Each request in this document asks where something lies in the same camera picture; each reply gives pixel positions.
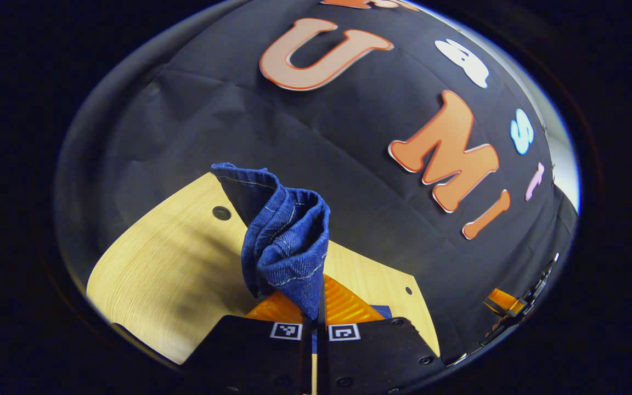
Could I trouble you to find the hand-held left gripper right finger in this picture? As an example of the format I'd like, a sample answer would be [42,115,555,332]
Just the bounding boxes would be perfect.
[315,274,447,395]

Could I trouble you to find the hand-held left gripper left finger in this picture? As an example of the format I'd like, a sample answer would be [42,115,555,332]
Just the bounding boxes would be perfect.
[183,290,314,395]

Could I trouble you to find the blue denim jeans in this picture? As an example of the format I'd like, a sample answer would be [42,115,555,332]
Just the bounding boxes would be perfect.
[210,162,393,354]

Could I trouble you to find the black backdrop cloth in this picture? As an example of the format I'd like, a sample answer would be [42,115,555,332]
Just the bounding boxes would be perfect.
[55,0,579,363]

